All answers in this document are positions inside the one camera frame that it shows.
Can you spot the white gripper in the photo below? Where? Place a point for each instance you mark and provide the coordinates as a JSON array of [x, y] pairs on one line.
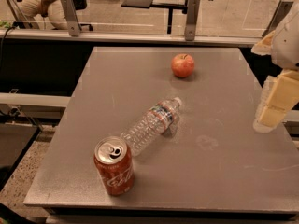
[[287, 48]]

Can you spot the red coke can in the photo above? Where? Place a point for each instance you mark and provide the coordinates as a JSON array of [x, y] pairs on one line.
[[113, 160]]

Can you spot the red apple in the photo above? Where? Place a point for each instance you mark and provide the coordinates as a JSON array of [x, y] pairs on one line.
[[182, 65]]

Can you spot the clear plastic water bottle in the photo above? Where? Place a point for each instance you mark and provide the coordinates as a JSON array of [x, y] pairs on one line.
[[161, 118]]

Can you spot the seated person in beige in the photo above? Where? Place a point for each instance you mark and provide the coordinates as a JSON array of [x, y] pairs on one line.
[[46, 8]]

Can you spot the metal railing bar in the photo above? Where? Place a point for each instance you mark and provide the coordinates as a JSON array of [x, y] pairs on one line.
[[63, 35]]

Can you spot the right metal bracket post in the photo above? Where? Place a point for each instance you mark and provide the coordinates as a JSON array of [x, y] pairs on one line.
[[281, 11]]

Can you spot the metal bracket post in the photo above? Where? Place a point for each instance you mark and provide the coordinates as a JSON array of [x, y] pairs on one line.
[[191, 19], [73, 26], [281, 11]]

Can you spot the middle metal bracket post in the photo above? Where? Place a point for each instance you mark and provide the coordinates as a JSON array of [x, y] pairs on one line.
[[191, 19]]

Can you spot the left metal bracket post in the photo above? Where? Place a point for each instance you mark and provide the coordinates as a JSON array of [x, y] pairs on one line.
[[73, 26]]

